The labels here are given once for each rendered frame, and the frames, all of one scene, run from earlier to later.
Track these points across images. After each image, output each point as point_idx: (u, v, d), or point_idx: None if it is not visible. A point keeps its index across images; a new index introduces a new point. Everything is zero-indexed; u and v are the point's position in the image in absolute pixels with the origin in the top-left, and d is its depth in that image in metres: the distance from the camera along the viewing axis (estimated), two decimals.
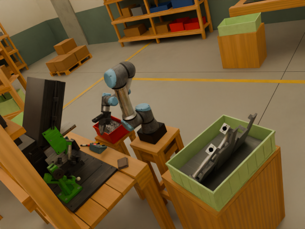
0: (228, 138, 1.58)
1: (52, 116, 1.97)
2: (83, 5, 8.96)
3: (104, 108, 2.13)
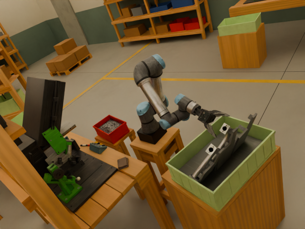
0: (228, 138, 1.58)
1: (52, 116, 1.97)
2: (83, 5, 8.96)
3: None
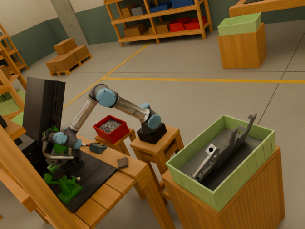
0: None
1: (52, 116, 1.97)
2: (83, 5, 8.96)
3: None
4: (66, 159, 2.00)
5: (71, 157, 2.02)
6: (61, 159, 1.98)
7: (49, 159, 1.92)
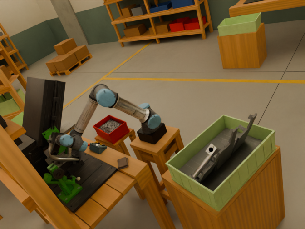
0: None
1: (52, 116, 1.97)
2: (83, 5, 8.96)
3: None
4: (72, 161, 2.03)
5: (76, 158, 2.05)
6: (67, 161, 2.01)
7: (55, 160, 1.95)
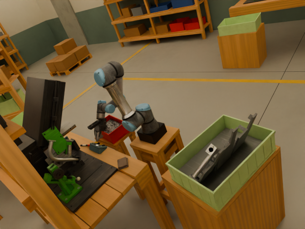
0: None
1: (52, 116, 1.97)
2: (83, 5, 8.96)
3: (100, 115, 2.19)
4: (72, 161, 2.03)
5: (76, 158, 2.05)
6: (67, 161, 2.01)
7: (55, 161, 1.95)
